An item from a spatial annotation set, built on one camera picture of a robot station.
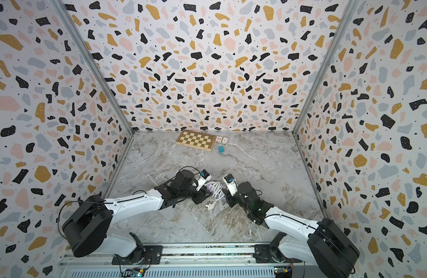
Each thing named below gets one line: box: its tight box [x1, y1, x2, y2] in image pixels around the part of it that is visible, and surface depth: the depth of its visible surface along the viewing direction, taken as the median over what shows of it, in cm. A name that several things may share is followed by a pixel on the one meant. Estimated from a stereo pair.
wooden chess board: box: [175, 129, 216, 152], surface depth 116 cm
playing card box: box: [214, 135, 229, 146], surface depth 119 cm
